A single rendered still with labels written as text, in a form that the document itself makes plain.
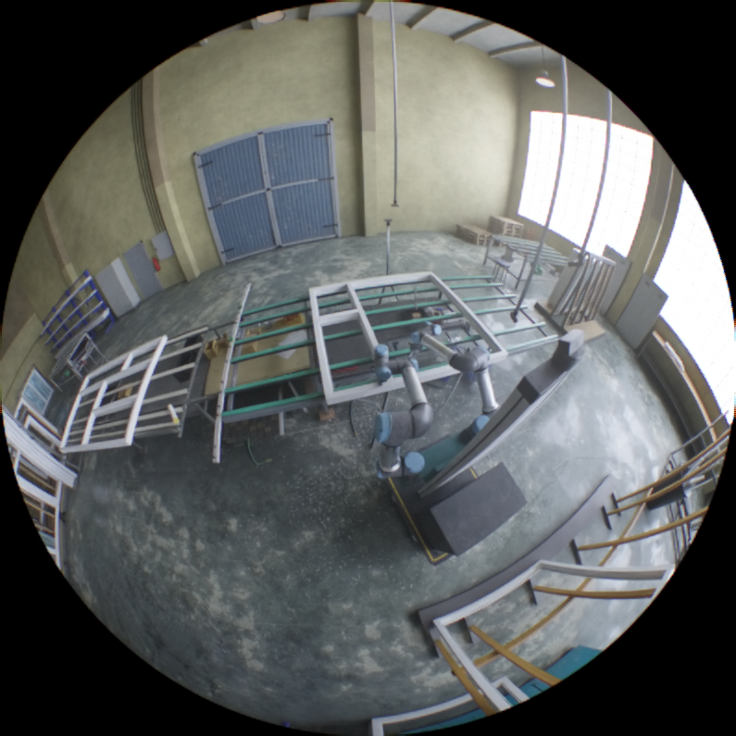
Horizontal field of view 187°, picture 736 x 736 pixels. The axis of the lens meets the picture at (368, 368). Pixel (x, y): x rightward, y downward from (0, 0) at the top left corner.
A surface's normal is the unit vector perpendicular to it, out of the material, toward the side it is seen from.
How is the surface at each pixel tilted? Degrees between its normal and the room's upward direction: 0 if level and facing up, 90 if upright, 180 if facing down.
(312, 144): 90
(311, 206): 90
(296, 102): 90
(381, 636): 0
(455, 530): 0
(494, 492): 0
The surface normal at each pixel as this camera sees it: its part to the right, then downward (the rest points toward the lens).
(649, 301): -0.96, 0.21
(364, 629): -0.03, -0.65
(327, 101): 0.26, 0.73
